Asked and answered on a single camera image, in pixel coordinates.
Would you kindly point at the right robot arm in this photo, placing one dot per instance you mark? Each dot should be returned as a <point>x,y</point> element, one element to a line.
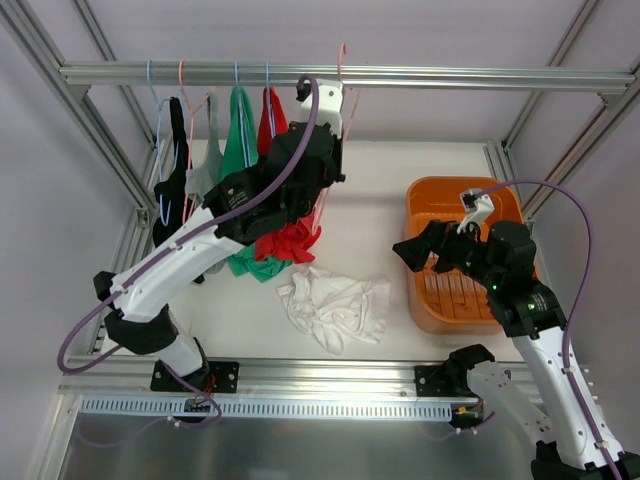
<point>569,436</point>

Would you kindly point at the green tank top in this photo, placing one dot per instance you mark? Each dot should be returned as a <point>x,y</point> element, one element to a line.
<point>244,261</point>

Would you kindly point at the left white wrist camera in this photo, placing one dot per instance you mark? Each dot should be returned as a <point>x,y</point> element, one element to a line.
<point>331,99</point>

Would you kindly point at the black tank top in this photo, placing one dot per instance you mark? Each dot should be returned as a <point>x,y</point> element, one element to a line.
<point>170,193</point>

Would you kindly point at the blue hanger of red top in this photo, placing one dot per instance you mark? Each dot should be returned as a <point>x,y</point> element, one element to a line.
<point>270,111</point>

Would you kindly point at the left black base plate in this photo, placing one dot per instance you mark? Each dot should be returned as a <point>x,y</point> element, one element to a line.
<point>217,377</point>

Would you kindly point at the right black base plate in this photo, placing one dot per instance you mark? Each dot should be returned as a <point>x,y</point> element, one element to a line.
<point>431,381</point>

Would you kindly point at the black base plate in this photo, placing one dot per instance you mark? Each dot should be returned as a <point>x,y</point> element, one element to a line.
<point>217,377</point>
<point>431,381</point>

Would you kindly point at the blue hanger of black top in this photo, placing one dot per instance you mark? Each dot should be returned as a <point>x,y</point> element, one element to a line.
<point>160,125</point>

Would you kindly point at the slotted cable duct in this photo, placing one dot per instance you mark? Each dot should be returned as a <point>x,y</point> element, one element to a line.
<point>235,407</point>

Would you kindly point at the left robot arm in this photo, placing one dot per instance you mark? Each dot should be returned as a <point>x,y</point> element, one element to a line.
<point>244,206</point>

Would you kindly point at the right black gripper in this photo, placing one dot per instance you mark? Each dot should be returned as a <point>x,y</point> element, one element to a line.
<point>441,245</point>

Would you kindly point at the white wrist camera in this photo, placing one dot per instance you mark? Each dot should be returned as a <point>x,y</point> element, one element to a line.
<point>331,99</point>
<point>478,208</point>

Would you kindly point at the white tank top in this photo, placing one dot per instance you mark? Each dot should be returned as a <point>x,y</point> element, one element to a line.
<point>334,309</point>

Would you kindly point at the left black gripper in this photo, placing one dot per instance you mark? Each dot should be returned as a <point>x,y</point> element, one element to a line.
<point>329,163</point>

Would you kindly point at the blue hanger of green top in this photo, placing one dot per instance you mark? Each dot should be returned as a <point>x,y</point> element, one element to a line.
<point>241,117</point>

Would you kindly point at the grey tank top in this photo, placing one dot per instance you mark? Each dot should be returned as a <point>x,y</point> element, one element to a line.
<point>201,179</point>

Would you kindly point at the red tank top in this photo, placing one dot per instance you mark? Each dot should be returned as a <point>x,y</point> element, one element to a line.
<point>294,241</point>

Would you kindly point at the front aluminium rail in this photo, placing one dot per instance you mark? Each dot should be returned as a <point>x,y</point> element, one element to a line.
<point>264,378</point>

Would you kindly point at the aluminium hanging rail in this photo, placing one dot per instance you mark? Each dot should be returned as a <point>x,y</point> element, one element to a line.
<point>193,73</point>

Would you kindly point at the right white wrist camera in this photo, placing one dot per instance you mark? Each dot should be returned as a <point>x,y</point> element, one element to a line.
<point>478,208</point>

